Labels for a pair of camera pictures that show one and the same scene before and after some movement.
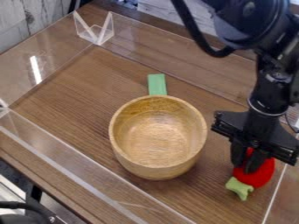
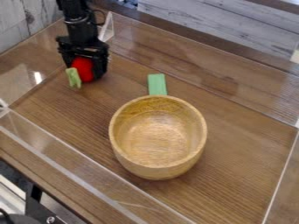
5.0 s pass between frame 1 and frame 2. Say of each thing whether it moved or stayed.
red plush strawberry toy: moved
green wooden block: stayed
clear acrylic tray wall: stayed
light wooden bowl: stayed
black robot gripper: moved
